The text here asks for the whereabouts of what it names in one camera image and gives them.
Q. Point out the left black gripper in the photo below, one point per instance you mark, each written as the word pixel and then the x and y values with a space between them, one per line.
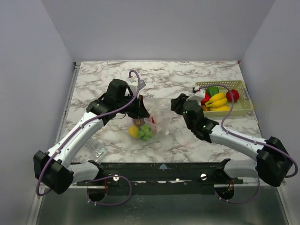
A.
pixel 140 111

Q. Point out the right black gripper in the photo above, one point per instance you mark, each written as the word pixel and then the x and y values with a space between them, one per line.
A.
pixel 177 103

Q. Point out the purple mangosteen toy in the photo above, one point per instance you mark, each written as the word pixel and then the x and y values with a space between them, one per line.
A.
pixel 138 122

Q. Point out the green watermelon toy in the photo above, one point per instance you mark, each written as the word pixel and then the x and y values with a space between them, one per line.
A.
pixel 145 132

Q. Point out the yellow lemon toy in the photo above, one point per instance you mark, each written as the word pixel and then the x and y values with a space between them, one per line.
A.
pixel 133 131

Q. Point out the clear zip top bag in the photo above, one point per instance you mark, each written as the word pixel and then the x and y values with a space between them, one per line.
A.
pixel 156 125

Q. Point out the red chili pepper toy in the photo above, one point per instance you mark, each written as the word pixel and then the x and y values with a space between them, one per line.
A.
pixel 151 123

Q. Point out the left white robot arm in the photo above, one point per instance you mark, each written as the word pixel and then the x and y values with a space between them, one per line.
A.
pixel 54 167

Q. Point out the red bell pepper toy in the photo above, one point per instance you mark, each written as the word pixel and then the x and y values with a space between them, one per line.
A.
pixel 206 99

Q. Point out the green bell pepper toy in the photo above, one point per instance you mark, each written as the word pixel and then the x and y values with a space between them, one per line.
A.
pixel 213 90

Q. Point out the yellow banana bunch toy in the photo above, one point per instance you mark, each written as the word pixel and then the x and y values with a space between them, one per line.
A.
pixel 218 102

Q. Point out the red pomegranate toy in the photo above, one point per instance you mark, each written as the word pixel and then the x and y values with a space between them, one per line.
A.
pixel 232 96

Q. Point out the beige plastic basket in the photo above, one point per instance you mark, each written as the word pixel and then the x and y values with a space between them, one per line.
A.
pixel 240 108

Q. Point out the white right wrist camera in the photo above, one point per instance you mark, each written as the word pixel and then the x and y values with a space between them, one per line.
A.
pixel 198 95

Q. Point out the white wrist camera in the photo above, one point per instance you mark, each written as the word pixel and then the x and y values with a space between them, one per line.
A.
pixel 133 85
pixel 198 95

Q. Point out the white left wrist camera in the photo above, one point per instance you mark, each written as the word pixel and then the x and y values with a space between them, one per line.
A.
pixel 133 85

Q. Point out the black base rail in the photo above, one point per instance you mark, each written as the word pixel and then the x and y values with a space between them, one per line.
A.
pixel 160 178

